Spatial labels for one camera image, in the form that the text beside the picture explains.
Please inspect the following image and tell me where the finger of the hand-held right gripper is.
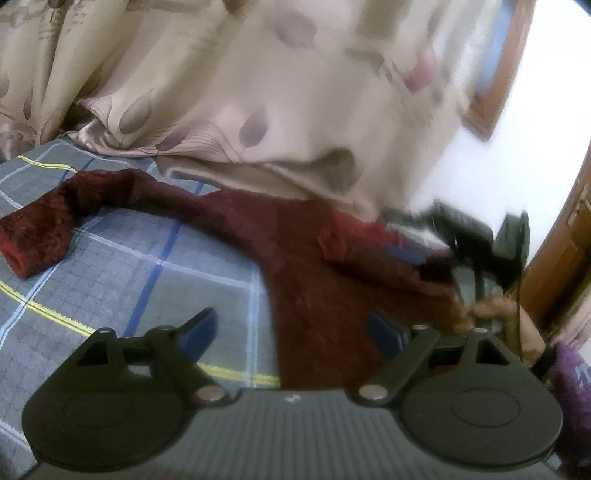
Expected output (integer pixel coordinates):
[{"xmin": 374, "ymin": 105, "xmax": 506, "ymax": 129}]
[{"xmin": 387, "ymin": 246, "xmax": 459, "ymax": 283}]

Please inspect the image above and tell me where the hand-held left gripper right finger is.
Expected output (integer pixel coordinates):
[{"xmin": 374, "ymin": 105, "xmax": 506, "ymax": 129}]
[{"xmin": 355, "ymin": 310, "xmax": 527, "ymax": 409}]

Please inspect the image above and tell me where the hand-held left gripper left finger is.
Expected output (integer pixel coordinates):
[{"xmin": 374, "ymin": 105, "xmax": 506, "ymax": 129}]
[{"xmin": 74, "ymin": 307, "xmax": 241, "ymax": 409}]

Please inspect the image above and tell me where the dark red knit sweater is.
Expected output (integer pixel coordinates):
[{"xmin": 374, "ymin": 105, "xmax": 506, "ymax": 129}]
[{"xmin": 0, "ymin": 168, "xmax": 476, "ymax": 393}]

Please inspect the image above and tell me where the person's right hand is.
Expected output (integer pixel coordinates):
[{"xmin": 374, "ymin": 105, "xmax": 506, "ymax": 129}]
[{"xmin": 457, "ymin": 296, "xmax": 548, "ymax": 367}]

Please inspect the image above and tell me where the brown wooden door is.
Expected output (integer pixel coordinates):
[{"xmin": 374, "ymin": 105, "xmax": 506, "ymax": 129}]
[{"xmin": 508, "ymin": 138, "xmax": 591, "ymax": 352}]

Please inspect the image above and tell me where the grey plaid bed sheet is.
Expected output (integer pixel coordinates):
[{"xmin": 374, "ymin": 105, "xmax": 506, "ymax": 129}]
[{"xmin": 0, "ymin": 134, "xmax": 462, "ymax": 462}]

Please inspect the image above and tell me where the purple clothing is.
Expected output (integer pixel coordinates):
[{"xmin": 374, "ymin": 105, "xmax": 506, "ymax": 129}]
[{"xmin": 551, "ymin": 344, "xmax": 591, "ymax": 467}]

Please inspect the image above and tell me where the beige leaf-print curtain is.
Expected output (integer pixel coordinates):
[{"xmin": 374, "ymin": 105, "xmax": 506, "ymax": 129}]
[{"xmin": 0, "ymin": 0, "xmax": 504, "ymax": 222}]

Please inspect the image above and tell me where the wooden picture frame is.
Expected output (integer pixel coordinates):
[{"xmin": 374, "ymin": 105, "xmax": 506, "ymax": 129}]
[{"xmin": 462, "ymin": 0, "xmax": 536, "ymax": 141}]

